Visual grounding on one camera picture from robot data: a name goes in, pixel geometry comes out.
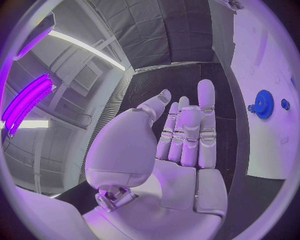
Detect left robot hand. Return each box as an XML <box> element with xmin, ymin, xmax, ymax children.
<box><xmin>81</xmin><ymin>78</ymin><xmax>230</xmax><ymax>240</ymax></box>

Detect white task board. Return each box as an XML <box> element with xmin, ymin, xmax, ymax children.
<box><xmin>230</xmin><ymin>3</ymin><xmax>299</xmax><ymax>181</ymax></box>

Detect blue gear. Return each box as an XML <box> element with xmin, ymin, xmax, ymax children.
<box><xmin>247</xmin><ymin>89</ymin><xmax>275</xmax><ymax>120</ymax></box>

